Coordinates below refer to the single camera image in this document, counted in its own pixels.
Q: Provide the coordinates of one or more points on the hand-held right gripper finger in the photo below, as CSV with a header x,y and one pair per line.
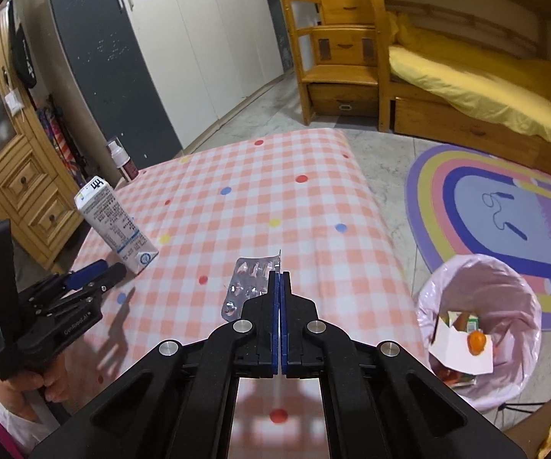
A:
x,y
284,325
274,325

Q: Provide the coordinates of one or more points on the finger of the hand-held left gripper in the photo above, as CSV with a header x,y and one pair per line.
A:
x,y
86,272
110,275

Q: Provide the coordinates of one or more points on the white blue milk carton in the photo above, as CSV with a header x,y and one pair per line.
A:
x,y
113,229

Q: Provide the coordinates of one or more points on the silver blister pack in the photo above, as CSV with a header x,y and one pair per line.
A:
x,y
246,282

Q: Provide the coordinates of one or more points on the white paper sheet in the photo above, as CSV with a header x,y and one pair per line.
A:
x,y
452,351

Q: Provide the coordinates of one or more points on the green white box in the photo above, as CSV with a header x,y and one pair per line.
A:
x,y
469,319

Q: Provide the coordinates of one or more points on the orange peel piece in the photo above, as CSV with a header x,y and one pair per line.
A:
x,y
476,342

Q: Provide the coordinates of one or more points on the pink trash bag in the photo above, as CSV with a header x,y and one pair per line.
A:
x,y
512,291

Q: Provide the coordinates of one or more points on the person's left forearm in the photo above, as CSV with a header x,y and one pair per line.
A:
x,y
7,418

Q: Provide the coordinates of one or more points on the person's left hand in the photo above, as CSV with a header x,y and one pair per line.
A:
x,y
55,382

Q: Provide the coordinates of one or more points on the white maroon spray bottle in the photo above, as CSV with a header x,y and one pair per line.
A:
x,y
124,165

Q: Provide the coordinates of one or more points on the wooden drawer cabinet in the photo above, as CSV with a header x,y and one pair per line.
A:
x,y
22,177

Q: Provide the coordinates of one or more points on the colourful printed rolls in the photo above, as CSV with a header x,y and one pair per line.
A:
x,y
62,143

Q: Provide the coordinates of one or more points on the white paper tag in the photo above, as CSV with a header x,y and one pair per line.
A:
x,y
13,100

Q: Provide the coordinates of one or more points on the black hanging bag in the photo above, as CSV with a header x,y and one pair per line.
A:
x,y
22,48

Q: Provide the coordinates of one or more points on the rainbow rug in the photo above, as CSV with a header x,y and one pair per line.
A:
x,y
495,210

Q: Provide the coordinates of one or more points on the white grey wardrobe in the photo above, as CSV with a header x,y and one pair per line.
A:
x,y
199,48

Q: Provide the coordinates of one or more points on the brown cardboard sheet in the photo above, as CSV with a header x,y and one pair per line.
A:
x,y
526,432

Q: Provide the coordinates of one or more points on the wooden bunk bed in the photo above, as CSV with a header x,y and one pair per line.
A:
x,y
471,129

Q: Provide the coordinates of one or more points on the wooden stair drawer unit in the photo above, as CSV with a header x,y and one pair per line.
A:
x,y
347,43

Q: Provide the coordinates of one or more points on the yellow bed sheet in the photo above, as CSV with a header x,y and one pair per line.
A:
x,y
471,81

